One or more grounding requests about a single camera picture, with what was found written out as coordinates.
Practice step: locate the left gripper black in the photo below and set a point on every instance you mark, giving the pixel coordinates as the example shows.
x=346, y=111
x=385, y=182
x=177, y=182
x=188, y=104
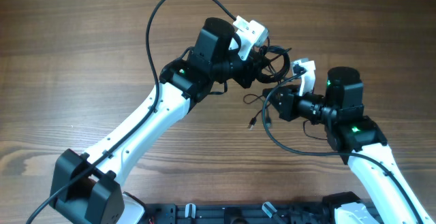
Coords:
x=255, y=62

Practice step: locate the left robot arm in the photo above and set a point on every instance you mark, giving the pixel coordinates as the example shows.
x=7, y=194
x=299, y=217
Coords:
x=86, y=187

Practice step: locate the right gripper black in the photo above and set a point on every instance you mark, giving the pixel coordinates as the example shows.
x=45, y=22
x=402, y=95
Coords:
x=284, y=105

